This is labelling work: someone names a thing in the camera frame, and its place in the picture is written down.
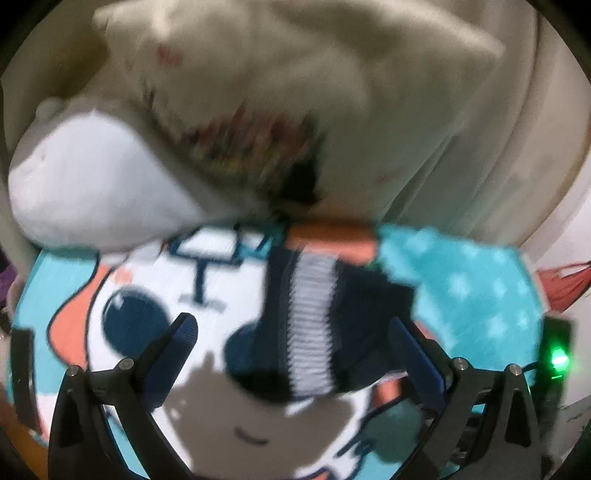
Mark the red cloth item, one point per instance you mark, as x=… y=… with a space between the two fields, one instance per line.
x=563 y=286

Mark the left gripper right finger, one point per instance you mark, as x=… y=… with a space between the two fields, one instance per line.
x=506 y=444

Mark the teal cartoon star blanket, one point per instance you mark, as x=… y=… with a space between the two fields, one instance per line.
x=82 y=308

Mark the striped navy patched pants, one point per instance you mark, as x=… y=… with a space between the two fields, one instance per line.
x=324 y=329

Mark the white grey plush pillow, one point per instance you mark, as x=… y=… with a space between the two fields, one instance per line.
x=95 y=172

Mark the cream floral butterfly pillow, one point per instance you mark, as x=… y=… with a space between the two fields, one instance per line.
x=324 y=107

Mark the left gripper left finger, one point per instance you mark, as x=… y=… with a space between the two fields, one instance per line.
x=81 y=443

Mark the purple clothes pile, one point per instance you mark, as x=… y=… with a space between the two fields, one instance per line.
x=11 y=288

